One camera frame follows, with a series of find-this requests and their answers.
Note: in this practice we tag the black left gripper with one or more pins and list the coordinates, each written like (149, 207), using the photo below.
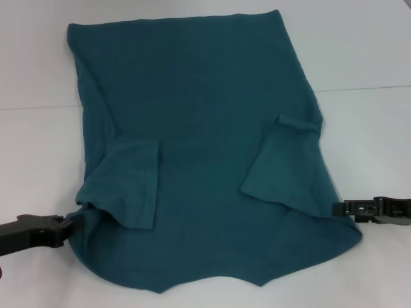
(22, 235)

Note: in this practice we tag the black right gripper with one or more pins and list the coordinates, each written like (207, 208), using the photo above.
(395, 211)

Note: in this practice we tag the teal blue shirt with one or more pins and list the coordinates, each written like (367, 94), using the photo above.
(199, 128)

